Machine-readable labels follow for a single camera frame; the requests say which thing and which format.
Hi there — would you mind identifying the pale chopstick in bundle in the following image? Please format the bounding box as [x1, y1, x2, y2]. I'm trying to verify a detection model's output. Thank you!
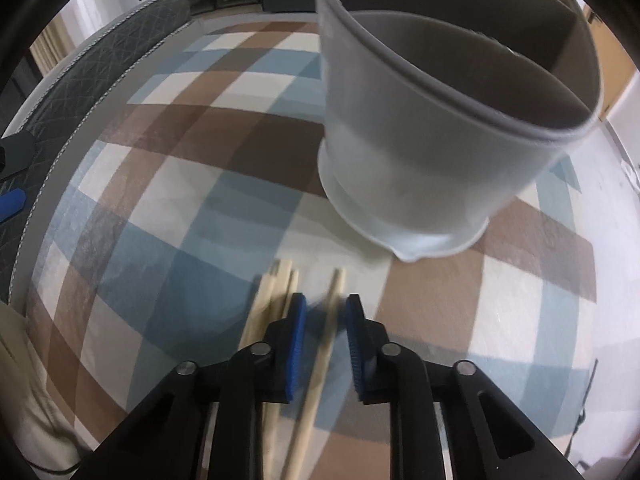
[238, 259, 297, 350]

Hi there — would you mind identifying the checkered blue brown rug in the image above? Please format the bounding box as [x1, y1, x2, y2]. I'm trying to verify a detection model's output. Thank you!
[27, 22, 597, 450]

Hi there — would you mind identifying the grey quilted sofa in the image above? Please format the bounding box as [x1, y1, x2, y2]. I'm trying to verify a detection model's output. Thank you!
[0, 0, 194, 306]

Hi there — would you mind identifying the white grey utensil holder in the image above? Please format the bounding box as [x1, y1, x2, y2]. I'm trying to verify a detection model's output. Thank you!
[316, 0, 602, 262]

